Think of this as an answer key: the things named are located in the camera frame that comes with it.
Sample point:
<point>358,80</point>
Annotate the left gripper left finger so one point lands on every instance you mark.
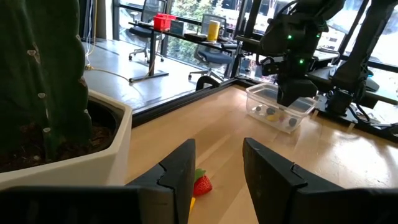
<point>180,174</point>

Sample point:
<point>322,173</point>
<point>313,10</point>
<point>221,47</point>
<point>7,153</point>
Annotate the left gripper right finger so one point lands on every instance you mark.
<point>267,180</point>

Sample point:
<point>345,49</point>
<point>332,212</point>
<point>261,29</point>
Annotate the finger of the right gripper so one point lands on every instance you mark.
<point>286,99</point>
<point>303,97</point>

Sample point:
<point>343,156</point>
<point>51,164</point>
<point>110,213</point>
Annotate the red toy strawberry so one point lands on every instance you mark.
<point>281,117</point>
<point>202,186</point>

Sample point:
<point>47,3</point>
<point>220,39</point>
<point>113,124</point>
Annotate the black toy blackberry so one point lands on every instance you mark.
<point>270,110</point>

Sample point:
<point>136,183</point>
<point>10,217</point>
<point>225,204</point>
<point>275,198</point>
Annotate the yellow toy fruit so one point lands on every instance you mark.
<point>273,118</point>
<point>192,205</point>

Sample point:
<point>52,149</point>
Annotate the black toy plum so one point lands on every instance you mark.
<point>292,122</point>

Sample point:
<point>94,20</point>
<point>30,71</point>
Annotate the dark round toy fruit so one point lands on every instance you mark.
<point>258,109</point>

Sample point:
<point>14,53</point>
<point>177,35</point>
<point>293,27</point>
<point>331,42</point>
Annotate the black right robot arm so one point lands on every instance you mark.
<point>357,56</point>

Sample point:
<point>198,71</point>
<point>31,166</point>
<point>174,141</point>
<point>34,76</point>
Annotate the clear plastic tupperware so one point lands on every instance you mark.
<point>258,96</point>

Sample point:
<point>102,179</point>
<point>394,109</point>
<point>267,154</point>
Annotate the black office chair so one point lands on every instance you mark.
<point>140,32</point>
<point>214,57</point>

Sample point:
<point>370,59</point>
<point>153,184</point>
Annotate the black curved clamp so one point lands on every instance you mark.
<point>202,81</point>

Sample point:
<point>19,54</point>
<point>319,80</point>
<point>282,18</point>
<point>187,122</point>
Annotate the white planter pot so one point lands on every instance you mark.
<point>93,174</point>

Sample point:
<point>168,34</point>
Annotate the dark potting soil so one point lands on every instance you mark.
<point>99,137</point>

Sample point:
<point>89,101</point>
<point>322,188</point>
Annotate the yellow cylinder can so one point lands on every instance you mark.
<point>213,31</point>

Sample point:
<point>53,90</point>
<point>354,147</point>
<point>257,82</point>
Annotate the black flat device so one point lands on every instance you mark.
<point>196,36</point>

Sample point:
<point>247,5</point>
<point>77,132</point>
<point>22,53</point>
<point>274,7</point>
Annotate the black office desk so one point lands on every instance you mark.
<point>152,56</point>

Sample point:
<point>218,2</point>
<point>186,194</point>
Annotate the grey labelled box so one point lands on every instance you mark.
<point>177,28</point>

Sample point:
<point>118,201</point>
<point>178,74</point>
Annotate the red storage box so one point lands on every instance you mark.
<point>163,22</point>

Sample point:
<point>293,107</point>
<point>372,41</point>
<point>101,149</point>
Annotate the tall green cactus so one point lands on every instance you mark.
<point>40,62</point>

